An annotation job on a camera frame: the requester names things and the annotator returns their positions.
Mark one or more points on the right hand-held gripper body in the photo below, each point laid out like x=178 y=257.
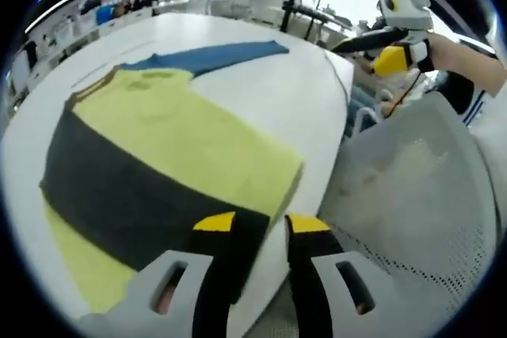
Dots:
x=408 y=9

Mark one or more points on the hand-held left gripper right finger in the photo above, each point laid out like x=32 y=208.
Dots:
x=309 y=274

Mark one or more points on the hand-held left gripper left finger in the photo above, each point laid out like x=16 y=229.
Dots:
x=214 y=274

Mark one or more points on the yellow black blue garment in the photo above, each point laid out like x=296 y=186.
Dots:
x=178 y=128

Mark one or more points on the person's right hand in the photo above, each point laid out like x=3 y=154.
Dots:
x=449 y=57

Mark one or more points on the person's blue jeans legs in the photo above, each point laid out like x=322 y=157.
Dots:
x=358 y=96

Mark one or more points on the blue barrel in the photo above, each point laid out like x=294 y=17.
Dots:
x=107 y=13

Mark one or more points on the white cabinet row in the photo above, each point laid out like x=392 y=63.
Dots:
x=63 y=37

